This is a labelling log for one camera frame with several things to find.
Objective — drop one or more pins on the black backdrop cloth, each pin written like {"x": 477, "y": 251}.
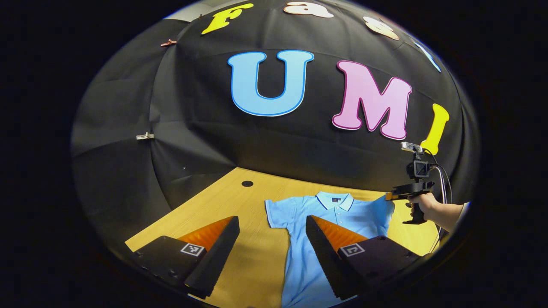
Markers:
{"x": 192, "y": 107}

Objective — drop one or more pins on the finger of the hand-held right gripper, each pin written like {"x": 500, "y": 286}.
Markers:
{"x": 389, "y": 196}

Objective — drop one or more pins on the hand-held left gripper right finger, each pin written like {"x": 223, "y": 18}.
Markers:
{"x": 327, "y": 261}

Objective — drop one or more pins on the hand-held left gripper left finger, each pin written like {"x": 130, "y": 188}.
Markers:
{"x": 216, "y": 261}

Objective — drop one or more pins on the silver backdrop clip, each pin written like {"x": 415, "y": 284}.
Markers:
{"x": 145, "y": 136}

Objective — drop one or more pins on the pink backdrop clip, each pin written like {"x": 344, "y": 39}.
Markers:
{"x": 168, "y": 42}

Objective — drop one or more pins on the light blue T-shirt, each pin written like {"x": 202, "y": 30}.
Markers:
{"x": 299, "y": 265}

